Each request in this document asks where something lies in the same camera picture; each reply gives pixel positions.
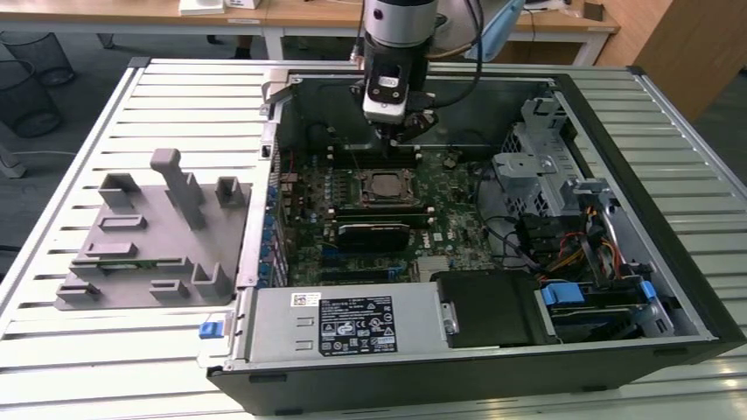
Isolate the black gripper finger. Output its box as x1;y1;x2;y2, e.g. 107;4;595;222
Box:
384;92;440;161

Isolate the silver CPU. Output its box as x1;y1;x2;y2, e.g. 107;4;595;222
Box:
368;172;407;199

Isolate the CPU socket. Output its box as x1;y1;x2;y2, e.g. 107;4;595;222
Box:
348;167;423;207

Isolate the black RAM slot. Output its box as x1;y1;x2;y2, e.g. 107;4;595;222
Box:
328;154;423;161
328;144;423;151
328;150;423;157
336;220;436;227
335;210;435;217
335;206;435;213
335;214;435;222
328;159;423;166

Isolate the metal socket cover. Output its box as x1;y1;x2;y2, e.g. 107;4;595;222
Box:
353;168;423;207

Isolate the grey metal drive cage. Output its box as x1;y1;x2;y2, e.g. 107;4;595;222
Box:
488;95;584;228

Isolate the green motherboard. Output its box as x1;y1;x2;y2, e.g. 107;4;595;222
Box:
273;146;527;290

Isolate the black graphics card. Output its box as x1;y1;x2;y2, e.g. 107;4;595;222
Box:
335;221;411;254

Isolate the plain white box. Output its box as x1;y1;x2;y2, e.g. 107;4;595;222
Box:
179;0;227;17

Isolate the black expansion slot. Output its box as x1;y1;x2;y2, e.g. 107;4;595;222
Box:
319;267;399;282

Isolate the blue disk carrier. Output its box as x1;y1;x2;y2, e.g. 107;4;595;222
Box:
539;282;588;310

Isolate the wooden cabinet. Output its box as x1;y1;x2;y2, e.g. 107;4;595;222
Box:
598;0;747;123

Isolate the grey parts rack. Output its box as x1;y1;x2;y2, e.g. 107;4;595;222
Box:
51;147;253;312

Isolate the grey power supply unit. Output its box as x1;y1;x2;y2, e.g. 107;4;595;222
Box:
229;282;454;364

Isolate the black PC case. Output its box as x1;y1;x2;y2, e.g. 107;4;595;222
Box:
196;65;747;417

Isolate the black mesh waste bin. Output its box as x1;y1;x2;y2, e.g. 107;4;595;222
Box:
0;59;63;139
3;32;77;87

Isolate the metal disk bay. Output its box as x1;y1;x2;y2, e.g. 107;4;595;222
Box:
534;262;678;347

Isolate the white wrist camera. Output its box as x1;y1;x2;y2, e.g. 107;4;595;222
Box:
360;74;408;124

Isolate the black camera cable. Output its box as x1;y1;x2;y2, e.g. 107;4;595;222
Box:
432;0;487;109

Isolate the black internal wire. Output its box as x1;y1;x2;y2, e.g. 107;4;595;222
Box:
472;161;538;268

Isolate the yellow wire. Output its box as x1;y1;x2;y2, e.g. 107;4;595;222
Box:
586;208;622;272

